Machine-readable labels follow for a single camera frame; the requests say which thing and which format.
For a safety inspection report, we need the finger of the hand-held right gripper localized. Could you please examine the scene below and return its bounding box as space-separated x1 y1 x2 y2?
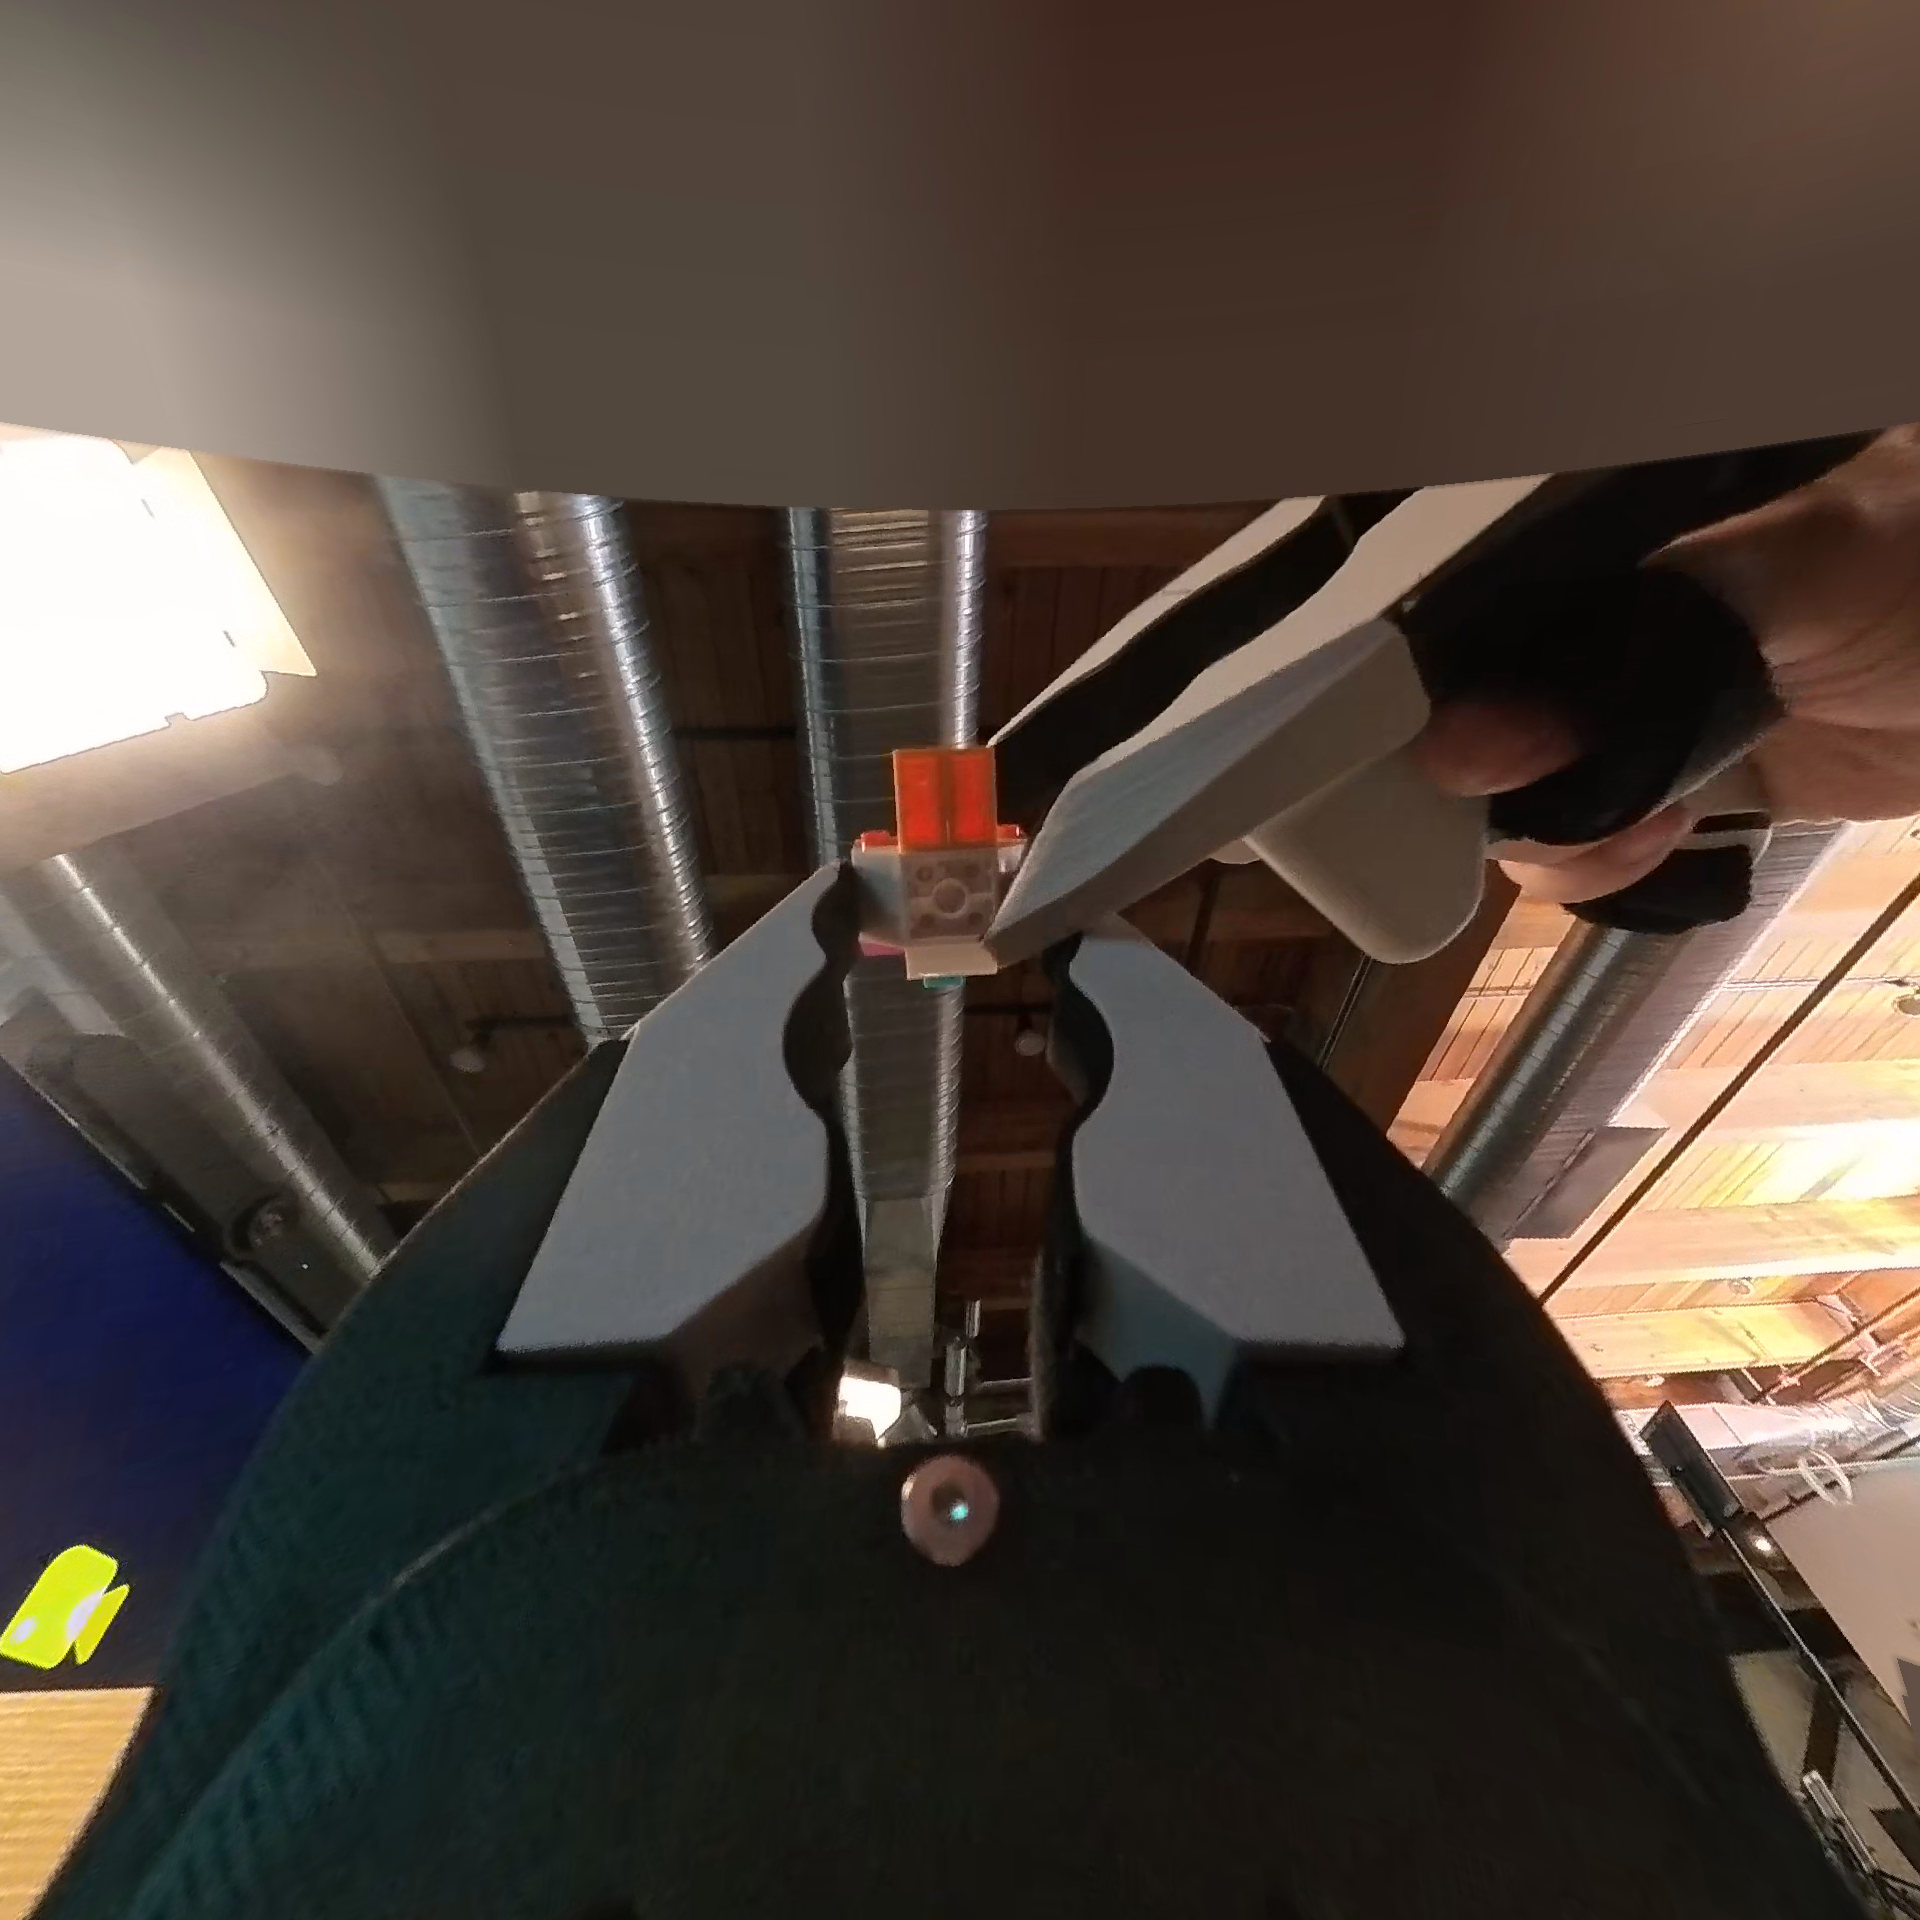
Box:
987 499 1353 789
983 478 1550 965

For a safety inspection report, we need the silver ribbed ventilation duct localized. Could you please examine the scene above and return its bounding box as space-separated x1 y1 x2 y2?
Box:
0 853 409 1329
785 504 994 1373
1418 900 1666 1256
373 478 721 1045

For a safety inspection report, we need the bright ceiling light panel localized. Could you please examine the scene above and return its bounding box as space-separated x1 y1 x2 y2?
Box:
0 433 319 780

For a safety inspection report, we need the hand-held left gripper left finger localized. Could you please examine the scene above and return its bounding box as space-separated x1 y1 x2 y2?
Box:
495 862 868 1396

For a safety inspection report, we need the person's right hand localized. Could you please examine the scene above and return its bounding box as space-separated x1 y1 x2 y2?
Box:
1422 433 1920 906

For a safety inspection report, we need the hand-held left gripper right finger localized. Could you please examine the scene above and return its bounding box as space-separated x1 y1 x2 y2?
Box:
1039 930 1407 1426

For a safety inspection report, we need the blue screen with yellow mark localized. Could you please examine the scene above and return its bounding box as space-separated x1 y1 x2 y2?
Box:
0 1062 313 1696

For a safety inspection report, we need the small lego build orange top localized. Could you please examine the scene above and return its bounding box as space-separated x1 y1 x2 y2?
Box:
849 744 1031 994

